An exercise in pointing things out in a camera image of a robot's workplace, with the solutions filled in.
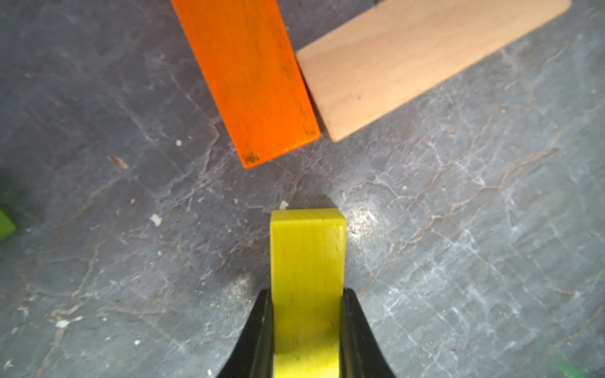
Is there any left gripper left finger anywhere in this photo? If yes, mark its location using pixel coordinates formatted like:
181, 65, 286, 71
217, 289, 274, 378

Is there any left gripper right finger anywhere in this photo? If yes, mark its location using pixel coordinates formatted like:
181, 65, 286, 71
340, 288, 395, 378

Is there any yellow long block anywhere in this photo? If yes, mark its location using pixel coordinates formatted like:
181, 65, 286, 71
270, 209, 347, 377

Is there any green block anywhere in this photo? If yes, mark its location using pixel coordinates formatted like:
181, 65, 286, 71
0, 209, 17, 240

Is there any natural wood block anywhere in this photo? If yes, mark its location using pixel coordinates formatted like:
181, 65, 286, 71
297, 0, 571, 142

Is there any orange block short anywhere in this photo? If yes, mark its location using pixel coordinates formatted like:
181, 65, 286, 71
172, 0, 321, 169

